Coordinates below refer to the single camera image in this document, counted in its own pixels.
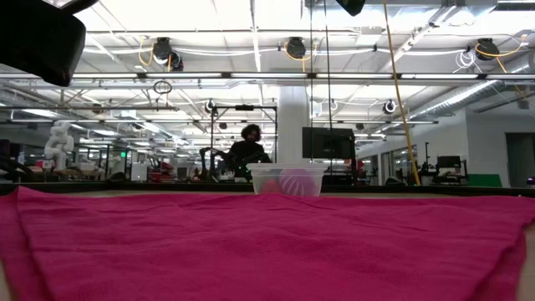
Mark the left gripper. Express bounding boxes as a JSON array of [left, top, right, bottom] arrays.
[[0, 0, 87, 88]]

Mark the purple striped toy ball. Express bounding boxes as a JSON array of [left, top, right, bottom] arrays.
[[278, 167, 318, 197]]

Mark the clear plastic tupperware container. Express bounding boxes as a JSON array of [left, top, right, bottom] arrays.
[[246, 162, 329, 197]]

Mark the small pink toy ball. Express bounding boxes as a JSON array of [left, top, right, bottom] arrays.
[[261, 178, 282, 196]]

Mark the black monitor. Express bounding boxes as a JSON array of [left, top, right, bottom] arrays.
[[301, 126, 356, 160]]

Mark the long ceiling light bar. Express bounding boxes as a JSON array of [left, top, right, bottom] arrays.
[[0, 72, 535, 80]]

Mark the person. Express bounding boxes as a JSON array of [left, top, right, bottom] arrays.
[[225, 123, 273, 181]]

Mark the black workstation equipment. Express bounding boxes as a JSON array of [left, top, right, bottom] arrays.
[[434, 155, 469, 185]]

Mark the green panel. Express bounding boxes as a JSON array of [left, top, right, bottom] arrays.
[[466, 173, 502, 188]]

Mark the red cloth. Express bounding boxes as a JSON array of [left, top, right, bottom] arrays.
[[0, 186, 535, 301]]

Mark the black hanging cable with coil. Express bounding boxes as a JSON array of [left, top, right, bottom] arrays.
[[324, 0, 334, 131]]

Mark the thin black hanging cable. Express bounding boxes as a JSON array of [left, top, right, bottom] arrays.
[[308, 0, 315, 162]]

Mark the yellow hanging cable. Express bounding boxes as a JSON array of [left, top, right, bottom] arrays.
[[382, 0, 421, 186]]

